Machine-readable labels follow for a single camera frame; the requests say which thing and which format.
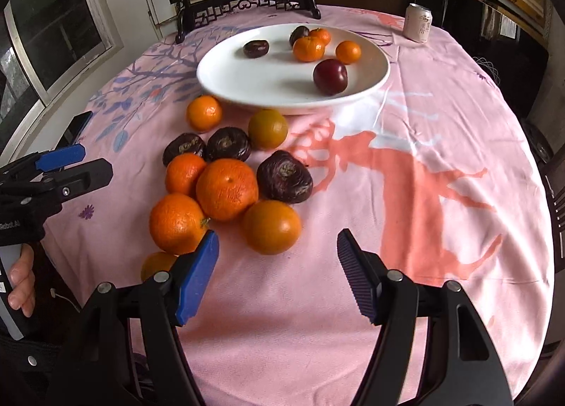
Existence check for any orange tangerine cluster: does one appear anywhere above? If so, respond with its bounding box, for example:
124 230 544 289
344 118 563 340
195 159 258 221
165 153 207 196

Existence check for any dark wrinkled passion fruit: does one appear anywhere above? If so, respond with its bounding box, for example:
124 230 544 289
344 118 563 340
206 127 251 162

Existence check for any greenish-yellow orange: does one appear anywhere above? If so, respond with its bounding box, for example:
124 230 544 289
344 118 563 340
248 109 288 151

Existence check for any large wrinkled passion fruit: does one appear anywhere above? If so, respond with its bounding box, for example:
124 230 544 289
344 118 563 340
257 150 313 204

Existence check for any small dark passion fruit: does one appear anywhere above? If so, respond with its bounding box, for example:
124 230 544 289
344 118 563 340
243 40 270 59

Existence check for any dark red plum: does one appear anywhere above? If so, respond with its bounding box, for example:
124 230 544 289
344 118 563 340
313 59 349 96

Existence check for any orange tangerine front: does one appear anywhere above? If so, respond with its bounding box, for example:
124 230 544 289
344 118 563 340
335 41 362 65

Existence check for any small hidden tangerine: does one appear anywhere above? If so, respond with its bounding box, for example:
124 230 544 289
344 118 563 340
309 27 331 47

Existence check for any person's left hand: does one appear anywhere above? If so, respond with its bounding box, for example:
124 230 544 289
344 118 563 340
8 244 35 317

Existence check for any black smartphone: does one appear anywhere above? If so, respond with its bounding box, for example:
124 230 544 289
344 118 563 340
55 111 93 150

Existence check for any pink deer-print tablecloth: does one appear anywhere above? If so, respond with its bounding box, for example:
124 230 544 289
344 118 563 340
44 6 554 405

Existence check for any dark wooden chair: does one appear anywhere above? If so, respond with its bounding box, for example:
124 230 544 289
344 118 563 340
540 150 564 273

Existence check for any large white plate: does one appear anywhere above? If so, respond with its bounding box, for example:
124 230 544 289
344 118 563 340
196 24 391 115

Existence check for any pale beverage can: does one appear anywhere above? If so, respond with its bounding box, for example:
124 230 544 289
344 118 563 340
402 4 433 44

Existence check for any window with white frame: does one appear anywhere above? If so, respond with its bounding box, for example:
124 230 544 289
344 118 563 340
1 0 115 160

